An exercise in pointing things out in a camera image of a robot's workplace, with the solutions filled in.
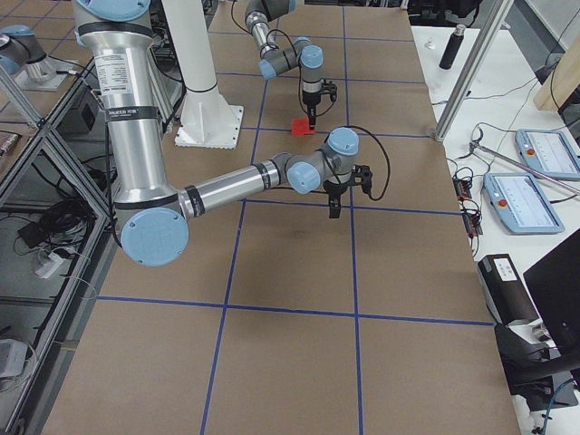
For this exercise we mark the red cube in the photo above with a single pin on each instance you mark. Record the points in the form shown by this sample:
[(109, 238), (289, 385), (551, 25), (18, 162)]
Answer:
[(299, 127), (307, 129)]

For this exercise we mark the blue teach pendant far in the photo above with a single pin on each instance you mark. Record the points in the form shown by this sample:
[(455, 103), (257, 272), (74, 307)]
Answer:
[(549, 152)]

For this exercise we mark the black computer monitor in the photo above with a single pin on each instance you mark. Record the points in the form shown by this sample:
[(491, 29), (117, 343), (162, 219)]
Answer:
[(553, 282)]

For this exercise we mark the blue teach pendant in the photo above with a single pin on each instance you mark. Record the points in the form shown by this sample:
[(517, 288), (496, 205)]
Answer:
[(549, 152), (521, 205)]

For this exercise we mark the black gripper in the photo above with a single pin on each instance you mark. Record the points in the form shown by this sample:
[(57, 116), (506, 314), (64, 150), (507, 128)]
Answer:
[(310, 98), (334, 188)]

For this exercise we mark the blue teach pendant near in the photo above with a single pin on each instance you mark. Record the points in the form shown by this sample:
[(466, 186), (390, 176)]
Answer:
[(521, 205)]

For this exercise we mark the aluminium frame post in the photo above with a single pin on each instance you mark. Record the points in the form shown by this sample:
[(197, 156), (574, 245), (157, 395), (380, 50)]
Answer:
[(479, 50)]

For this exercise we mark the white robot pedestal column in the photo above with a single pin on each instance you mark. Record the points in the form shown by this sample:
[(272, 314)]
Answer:
[(206, 119)]

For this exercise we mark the black water bottle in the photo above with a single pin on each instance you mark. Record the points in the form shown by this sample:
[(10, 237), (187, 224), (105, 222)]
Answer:
[(452, 48)]

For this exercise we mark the black printer box device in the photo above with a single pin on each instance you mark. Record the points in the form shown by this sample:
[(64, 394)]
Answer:
[(506, 297)]

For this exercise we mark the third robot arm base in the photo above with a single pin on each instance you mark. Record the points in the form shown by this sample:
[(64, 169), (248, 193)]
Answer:
[(23, 57)]

